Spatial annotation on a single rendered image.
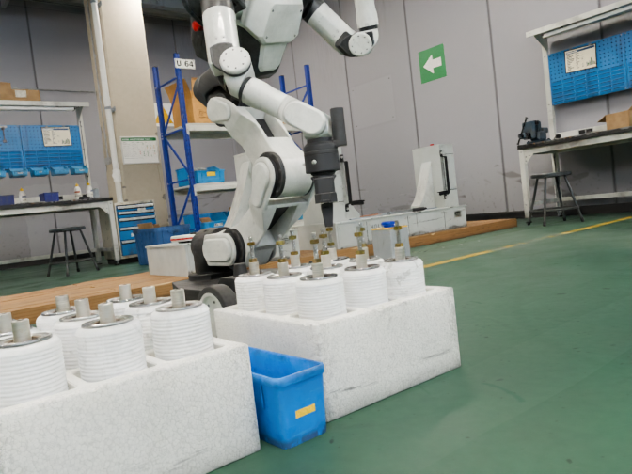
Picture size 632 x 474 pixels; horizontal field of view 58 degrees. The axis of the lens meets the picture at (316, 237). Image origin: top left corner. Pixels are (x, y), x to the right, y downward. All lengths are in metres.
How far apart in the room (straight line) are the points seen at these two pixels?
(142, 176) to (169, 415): 6.87
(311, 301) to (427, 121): 6.53
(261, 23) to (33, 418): 1.28
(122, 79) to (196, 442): 7.12
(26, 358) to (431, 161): 4.39
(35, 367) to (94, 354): 0.08
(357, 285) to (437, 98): 6.36
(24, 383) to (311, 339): 0.47
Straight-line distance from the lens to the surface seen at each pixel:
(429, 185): 4.93
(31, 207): 6.46
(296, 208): 1.80
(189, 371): 0.90
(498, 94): 6.93
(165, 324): 0.93
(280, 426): 0.98
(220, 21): 1.60
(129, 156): 7.65
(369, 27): 2.02
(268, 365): 1.14
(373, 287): 1.16
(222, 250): 1.94
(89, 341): 0.89
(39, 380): 0.86
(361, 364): 1.10
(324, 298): 1.08
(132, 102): 7.83
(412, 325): 1.20
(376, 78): 8.16
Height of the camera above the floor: 0.39
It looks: 3 degrees down
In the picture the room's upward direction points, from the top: 7 degrees counter-clockwise
